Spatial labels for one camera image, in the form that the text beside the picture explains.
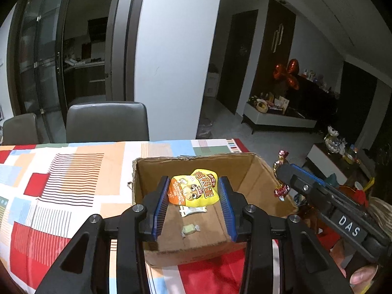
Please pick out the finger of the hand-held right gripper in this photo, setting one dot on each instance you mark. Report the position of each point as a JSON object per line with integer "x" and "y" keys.
{"x": 307, "y": 176}
{"x": 301, "y": 186}

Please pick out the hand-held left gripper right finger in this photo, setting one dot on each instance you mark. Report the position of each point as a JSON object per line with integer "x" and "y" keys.
{"x": 228, "y": 209}

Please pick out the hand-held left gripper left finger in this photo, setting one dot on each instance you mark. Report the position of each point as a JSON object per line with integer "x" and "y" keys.
{"x": 161, "y": 209}

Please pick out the red gold candy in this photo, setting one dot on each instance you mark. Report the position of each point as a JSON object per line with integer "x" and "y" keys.
{"x": 281, "y": 191}

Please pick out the yellow snack packet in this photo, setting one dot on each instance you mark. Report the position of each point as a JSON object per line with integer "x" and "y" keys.
{"x": 193, "y": 191}

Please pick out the brown cardboard box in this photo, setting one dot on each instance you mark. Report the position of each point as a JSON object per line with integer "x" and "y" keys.
{"x": 254, "y": 171}

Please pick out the person's right hand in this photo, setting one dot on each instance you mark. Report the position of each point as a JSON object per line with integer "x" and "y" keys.
{"x": 363, "y": 276}

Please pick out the dark coffee table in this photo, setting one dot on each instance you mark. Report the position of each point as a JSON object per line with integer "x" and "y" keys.
{"x": 324, "y": 162}

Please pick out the green garment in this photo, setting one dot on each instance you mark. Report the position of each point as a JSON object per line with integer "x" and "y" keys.
{"x": 335, "y": 180}

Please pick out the white wrapped candy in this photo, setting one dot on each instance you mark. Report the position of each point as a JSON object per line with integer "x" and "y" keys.
{"x": 193, "y": 210}

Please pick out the red garment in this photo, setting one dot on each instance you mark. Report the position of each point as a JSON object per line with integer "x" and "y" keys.
{"x": 360, "y": 196}

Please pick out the green wrapped candy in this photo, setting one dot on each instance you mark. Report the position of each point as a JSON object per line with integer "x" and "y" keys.
{"x": 190, "y": 230}

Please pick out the white gold swan ornament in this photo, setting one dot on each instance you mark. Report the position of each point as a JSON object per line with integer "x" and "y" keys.
{"x": 332, "y": 139}

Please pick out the white low cabinet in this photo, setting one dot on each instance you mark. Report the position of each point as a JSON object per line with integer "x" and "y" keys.
{"x": 275, "y": 119}

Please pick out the dark sideboard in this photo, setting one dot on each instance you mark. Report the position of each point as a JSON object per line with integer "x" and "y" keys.
{"x": 315, "y": 101}

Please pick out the woven basket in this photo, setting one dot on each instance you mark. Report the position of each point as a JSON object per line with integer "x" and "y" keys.
{"x": 262, "y": 107}

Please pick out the plastic bag on floor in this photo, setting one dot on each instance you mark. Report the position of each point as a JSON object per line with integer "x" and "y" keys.
{"x": 204, "y": 128}

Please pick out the row of small ornaments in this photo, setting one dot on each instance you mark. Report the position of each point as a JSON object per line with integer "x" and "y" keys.
{"x": 315, "y": 78}

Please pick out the grey leather dining chair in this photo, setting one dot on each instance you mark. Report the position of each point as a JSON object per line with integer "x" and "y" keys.
{"x": 107, "y": 122}
{"x": 20, "y": 130}

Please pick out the colourful patchwork tablecloth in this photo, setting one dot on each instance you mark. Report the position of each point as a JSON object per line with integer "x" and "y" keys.
{"x": 61, "y": 190}

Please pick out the red foil balloons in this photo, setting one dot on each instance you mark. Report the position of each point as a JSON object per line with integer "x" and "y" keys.
{"x": 286, "y": 73}

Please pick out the dark interior door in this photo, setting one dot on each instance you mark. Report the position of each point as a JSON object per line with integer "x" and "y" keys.
{"x": 237, "y": 61}

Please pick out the tall dark cabinet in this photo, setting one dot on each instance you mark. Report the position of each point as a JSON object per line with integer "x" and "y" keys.
{"x": 277, "y": 36}

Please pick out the kitchen counter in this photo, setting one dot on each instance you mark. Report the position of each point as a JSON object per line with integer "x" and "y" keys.
{"x": 88, "y": 76}

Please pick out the black range hood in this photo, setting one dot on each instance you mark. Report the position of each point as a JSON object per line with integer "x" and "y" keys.
{"x": 97, "y": 30}

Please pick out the dark framed glass sliding door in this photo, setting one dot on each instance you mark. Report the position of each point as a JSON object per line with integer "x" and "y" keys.
{"x": 43, "y": 52}

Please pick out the white box by wall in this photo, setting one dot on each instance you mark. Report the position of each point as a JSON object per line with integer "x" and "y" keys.
{"x": 212, "y": 85}

